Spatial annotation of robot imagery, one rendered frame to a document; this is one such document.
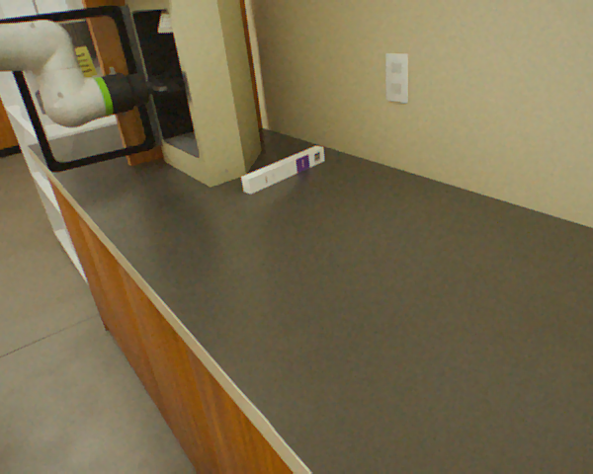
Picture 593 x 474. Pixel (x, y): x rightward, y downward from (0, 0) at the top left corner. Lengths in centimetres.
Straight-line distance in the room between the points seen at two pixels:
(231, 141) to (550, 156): 74
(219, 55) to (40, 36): 39
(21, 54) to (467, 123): 96
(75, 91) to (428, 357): 95
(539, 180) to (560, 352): 46
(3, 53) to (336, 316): 84
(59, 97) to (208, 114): 33
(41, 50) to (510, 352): 107
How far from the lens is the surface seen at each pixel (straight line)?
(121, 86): 126
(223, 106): 126
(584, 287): 85
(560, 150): 105
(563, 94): 102
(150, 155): 160
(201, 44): 122
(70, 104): 122
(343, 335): 70
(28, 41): 121
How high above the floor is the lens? 140
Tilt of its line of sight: 28 degrees down
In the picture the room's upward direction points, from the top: 7 degrees counter-clockwise
